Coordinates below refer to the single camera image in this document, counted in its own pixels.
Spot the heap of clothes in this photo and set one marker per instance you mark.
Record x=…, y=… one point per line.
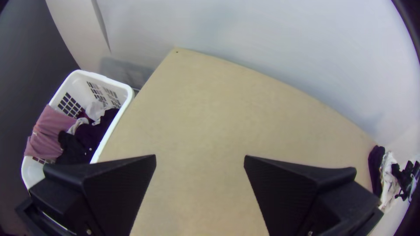
x=49, y=131

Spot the black garment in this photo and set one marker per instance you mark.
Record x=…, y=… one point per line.
x=375, y=167

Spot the white laundry basket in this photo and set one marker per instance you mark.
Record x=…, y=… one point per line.
x=78, y=82

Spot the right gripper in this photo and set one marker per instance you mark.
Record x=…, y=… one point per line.
x=403, y=178

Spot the white printed t-shirt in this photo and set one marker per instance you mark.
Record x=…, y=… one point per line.
x=387, y=183

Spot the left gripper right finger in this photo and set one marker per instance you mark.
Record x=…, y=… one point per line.
x=302, y=200

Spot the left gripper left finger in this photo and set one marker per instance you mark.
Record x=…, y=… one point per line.
x=105, y=193

